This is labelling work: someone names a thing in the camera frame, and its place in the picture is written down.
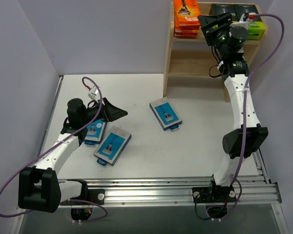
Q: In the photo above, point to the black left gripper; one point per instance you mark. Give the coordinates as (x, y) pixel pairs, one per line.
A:
(105, 110)

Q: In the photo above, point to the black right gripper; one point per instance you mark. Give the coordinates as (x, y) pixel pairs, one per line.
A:
(215, 28)

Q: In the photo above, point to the orange styler box back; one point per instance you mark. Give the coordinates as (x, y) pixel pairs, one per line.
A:
(187, 12)

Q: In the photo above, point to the orange styler box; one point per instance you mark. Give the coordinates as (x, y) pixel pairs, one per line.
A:
(187, 12)
(185, 35)

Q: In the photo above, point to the orange Gillette Fusion5 box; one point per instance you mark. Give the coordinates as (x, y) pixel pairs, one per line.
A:
(186, 30)

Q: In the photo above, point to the harry's razor box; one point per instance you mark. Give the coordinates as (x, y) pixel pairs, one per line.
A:
(165, 114)
(95, 132)
(112, 146)

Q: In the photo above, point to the black green GilletteLabs box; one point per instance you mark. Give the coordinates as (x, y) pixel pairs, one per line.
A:
(221, 8)
(256, 28)

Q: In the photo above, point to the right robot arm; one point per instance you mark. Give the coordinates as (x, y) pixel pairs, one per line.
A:
(247, 134)

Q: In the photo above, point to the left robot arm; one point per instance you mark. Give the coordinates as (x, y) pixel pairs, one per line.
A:
(39, 188)

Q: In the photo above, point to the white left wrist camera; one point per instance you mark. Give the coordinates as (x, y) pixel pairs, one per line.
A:
(94, 93)

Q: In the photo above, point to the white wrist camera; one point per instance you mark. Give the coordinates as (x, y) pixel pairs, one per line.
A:
(94, 93)
(244, 20)

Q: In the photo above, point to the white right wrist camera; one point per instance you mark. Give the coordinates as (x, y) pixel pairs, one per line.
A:
(244, 20)

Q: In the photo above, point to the aluminium rail base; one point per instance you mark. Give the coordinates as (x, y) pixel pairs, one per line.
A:
(179, 191)

